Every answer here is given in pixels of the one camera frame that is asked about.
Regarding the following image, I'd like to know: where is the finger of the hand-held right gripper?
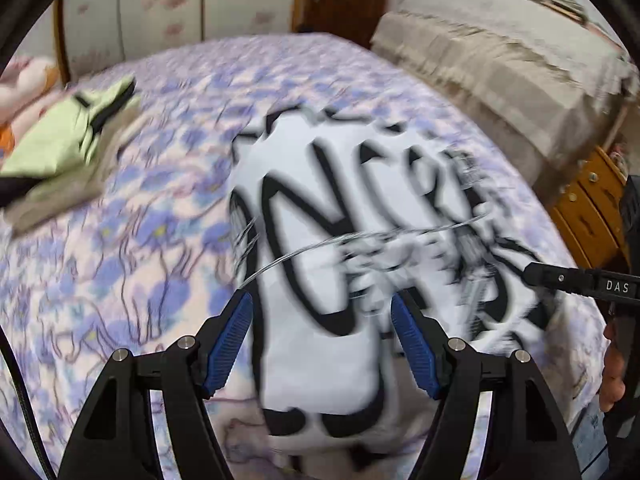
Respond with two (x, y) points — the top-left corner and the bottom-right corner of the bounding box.
(521, 261), (591, 292)

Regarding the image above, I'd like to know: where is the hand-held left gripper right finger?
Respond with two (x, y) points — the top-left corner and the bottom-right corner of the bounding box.
(390, 292), (583, 480)

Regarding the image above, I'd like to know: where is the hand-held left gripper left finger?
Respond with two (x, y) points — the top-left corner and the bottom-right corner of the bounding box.
(57, 290), (256, 480)

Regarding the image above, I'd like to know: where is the white black-lettered jacket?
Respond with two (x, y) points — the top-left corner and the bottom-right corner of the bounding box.
(227, 102), (556, 466)

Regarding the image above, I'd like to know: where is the person's right hand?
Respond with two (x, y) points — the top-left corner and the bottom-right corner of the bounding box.
(599, 317), (628, 414)

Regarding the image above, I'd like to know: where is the wooden drawer cabinet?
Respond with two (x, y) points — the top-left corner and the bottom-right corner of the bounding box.
(546, 145), (637, 269)

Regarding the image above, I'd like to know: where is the purple floral bedspread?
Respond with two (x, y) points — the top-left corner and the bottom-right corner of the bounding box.
(0, 32), (608, 480)

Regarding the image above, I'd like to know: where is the beige folded garment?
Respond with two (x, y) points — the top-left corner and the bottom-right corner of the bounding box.
(5, 110), (147, 234)

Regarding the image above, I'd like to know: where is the light green folded garment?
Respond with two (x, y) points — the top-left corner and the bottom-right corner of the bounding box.
(0, 76), (142, 206)

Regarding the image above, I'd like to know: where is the pile of books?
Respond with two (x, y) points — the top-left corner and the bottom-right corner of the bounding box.
(524, 0), (589, 24)

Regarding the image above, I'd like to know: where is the pink bear-print quilt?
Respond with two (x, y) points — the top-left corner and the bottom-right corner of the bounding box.
(0, 55), (62, 157)

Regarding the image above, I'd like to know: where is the black cable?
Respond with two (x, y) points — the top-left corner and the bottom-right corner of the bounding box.
(0, 331), (52, 480)

